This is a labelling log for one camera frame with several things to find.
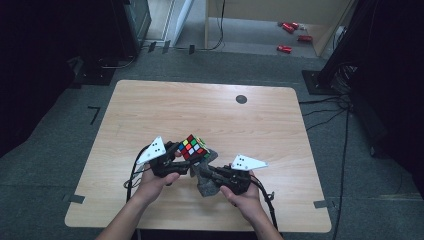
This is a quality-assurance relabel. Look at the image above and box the left hand-held gripper cable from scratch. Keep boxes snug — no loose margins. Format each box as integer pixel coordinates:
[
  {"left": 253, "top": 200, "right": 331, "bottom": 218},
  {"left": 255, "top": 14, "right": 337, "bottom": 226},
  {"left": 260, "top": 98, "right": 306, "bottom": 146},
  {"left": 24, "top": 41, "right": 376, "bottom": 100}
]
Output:
[{"left": 123, "top": 145, "right": 155, "bottom": 203}]

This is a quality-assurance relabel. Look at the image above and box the black flat floor base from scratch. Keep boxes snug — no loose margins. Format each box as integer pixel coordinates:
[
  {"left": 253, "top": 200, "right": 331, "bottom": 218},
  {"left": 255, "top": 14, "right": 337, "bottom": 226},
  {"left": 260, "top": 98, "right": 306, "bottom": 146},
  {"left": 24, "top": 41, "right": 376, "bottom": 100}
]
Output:
[{"left": 68, "top": 55, "right": 116, "bottom": 90}]

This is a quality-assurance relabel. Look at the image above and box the light wooden furniture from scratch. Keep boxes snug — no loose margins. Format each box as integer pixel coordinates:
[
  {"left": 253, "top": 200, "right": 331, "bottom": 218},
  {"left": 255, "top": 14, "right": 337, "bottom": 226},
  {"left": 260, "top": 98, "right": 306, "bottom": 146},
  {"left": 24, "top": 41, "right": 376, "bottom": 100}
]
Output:
[{"left": 204, "top": 0, "right": 355, "bottom": 58}]

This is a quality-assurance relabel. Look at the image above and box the dark curtain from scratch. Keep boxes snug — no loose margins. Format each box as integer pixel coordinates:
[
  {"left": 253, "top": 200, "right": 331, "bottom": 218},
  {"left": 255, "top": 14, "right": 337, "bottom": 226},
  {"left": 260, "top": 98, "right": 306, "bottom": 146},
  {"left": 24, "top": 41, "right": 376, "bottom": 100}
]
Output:
[
  {"left": 0, "top": 0, "right": 118, "bottom": 158},
  {"left": 349, "top": 0, "right": 424, "bottom": 198}
]

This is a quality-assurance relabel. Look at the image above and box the person's left hand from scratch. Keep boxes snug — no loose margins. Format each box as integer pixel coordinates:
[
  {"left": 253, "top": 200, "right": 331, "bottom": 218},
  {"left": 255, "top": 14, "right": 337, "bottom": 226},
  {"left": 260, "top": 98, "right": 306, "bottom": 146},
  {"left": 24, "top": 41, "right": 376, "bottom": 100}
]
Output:
[{"left": 132, "top": 165, "right": 182, "bottom": 207}]

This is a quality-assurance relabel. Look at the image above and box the right hand-held gripper cable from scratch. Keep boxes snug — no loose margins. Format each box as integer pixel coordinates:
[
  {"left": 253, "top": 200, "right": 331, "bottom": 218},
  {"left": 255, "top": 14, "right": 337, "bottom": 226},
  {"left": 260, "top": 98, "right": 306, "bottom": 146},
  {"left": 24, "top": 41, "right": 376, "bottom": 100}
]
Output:
[{"left": 249, "top": 174, "right": 280, "bottom": 232}]

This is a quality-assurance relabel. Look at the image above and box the dark cabinet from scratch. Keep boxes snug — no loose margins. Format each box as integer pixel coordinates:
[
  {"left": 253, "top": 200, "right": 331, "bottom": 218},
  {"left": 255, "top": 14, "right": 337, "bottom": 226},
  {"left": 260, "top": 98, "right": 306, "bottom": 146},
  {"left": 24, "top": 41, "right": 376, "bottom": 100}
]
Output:
[{"left": 111, "top": 0, "right": 153, "bottom": 58}]

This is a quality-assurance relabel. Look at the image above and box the black hanging cable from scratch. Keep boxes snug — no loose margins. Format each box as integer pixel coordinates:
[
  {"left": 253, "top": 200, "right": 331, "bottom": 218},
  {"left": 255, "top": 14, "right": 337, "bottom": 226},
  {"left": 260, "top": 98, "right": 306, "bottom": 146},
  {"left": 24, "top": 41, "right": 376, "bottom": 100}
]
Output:
[{"left": 173, "top": 0, "right": 227, "bottom": 52}]

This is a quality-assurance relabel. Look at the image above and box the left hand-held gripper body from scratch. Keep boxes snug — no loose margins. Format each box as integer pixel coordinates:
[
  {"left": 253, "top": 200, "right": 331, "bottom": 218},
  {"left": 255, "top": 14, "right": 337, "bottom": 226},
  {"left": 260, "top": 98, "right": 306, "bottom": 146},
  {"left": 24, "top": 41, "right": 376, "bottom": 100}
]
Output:
[{"left": 136, "top": 135, "right": 182, "bottom": 178}]

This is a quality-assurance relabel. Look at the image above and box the long black floor cable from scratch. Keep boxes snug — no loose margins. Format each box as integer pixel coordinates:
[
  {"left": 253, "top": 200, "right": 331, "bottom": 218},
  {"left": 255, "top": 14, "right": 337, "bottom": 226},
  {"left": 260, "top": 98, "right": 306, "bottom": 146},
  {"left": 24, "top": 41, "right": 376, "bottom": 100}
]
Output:
[{"left": 332, "top": 105, "right": 352, "bottom": 240}]

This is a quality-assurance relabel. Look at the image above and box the coiled black cable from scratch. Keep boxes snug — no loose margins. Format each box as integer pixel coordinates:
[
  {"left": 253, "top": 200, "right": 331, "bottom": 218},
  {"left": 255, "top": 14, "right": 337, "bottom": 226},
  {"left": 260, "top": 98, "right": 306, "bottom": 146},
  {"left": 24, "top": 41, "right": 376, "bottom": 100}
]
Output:
[{"left": 98, "top": 54, "right": 138, "bottom": 70}]

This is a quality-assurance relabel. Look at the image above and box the white panel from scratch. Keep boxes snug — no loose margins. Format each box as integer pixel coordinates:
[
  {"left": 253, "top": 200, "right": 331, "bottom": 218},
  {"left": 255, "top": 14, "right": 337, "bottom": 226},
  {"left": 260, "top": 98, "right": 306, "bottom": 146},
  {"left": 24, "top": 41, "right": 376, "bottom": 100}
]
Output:
[{"left": 171, "top": 0, "right": 195, "bottom": 47}]

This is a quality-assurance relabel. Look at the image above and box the person's right hand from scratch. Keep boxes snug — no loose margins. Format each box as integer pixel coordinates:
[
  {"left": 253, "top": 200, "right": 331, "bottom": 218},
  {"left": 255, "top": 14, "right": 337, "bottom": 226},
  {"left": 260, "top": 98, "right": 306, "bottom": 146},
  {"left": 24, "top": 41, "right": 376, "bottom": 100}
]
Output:
[{"left": 219, "top": 170, "right": 265, "bottom": 222}]

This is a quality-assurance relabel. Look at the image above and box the black stand with base plate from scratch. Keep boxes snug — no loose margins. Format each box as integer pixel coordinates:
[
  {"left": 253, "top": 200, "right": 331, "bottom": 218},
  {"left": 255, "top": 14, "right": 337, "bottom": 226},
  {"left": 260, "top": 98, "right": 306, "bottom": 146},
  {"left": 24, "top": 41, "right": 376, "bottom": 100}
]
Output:
[{"left": 301, "top": 0, "right": 378, "bottom": 96}]

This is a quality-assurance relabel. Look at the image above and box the grey fuzzy cloth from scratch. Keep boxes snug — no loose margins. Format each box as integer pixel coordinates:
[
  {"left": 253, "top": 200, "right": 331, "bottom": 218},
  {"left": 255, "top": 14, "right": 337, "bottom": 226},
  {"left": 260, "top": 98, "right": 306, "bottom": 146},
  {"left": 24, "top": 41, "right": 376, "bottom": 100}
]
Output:
[{"left": 189, "top": 148, "right": 224, "bottom": 198}]

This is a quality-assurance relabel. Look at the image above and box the hand-held gripper cable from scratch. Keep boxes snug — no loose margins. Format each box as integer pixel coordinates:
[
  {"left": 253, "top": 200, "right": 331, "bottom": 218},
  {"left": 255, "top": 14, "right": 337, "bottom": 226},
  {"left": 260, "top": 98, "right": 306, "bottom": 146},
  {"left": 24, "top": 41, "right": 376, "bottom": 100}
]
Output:
[
  {"left": 249, "top": 174, "right": 280, "bottom": 232},
  {"left": 123, "top": 145, "right": 155, "bottom": 203}
]

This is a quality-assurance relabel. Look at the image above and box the bundle of cables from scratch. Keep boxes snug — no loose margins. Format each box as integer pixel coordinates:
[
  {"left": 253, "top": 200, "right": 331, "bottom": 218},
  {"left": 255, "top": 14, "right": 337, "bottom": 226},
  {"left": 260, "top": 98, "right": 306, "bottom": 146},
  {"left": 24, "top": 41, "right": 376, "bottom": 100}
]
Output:
[{"left": 331, "top": 64, "right": 360, "bottom": 96}]

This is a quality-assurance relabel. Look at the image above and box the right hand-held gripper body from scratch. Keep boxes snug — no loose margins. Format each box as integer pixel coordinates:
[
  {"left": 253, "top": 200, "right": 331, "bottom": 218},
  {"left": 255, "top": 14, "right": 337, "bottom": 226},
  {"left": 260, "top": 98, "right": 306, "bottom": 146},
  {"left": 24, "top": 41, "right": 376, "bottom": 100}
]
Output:
[{"left": 215, "top": 154, "right": 270, "bottom": 196}]

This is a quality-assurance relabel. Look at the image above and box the multicoloured puzzle cube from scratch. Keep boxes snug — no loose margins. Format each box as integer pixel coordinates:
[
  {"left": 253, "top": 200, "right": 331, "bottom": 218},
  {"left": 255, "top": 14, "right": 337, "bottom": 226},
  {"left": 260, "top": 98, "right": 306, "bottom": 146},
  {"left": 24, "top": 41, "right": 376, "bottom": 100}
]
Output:
[{"left": 177, "top": 133, "right": 212, "bottom": 161}]

